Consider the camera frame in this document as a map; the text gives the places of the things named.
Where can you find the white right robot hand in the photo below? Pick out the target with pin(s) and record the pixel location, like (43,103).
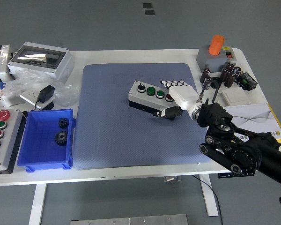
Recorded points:
(182,95)

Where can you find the grey four-control button box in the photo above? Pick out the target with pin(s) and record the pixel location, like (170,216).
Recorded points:
(140,99)

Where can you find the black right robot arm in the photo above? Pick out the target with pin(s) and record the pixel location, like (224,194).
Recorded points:
(238,150)

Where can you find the grey five-button control station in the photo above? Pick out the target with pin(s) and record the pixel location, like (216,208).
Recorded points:
(2,140)

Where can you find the dark brown capacitor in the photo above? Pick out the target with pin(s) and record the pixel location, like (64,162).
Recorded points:
(205,75)
(209,84)
(230,80)
(236,70)
(229,66)
(224,74)

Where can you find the orange cylinder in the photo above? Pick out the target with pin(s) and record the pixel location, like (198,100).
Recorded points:
(216,45)

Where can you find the black module with green terminals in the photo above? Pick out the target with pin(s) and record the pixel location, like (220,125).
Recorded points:
(247,80)

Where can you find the grey-blue textured mat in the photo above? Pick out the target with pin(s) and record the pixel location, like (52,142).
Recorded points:
(121,131)

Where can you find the white booklet with yellow edge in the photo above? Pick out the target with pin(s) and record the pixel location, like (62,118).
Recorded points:
(255,117)

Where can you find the dark floor plate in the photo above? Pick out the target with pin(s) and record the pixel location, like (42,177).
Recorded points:
(146,5)
(149,12)

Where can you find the black under-table box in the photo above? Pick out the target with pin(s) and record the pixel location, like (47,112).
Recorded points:
(224,175)

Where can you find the white table leg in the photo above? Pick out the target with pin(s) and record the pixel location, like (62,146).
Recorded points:
(37,204)
(209,197)

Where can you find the clear plastic bag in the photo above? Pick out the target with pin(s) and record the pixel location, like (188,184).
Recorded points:
(65,92)

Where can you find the small black gear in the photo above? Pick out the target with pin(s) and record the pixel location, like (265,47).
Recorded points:
(63,122)

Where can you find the large black gear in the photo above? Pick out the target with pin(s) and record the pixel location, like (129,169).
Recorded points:
(61,138)

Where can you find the metal plate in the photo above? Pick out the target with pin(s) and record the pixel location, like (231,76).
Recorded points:
(128,220)

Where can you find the black power adapter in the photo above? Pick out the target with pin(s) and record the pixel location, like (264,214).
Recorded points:
(45,93)

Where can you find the blue plastic bin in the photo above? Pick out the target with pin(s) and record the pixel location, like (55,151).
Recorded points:
(45,140)

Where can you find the grey switch box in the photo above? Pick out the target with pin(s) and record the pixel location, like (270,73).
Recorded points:
(213,61)

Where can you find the white wall switch plate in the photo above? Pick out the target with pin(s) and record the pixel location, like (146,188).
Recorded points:
(236,96)

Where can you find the metal under-table bracket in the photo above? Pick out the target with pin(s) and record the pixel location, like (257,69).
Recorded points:
(171,179)

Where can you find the grey enclosure with clear lid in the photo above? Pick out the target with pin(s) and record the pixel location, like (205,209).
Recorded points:
(41,62)

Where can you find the white wall socket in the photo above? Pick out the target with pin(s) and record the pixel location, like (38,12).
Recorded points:
(29,97)

